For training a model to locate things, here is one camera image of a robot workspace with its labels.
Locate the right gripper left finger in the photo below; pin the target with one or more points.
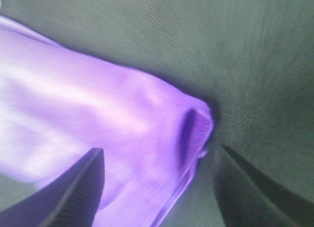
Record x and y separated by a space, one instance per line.
71 200

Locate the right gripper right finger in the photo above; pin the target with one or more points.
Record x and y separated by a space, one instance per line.
248 198

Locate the purple microfiber towel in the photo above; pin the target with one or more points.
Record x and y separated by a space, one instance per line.
56 104

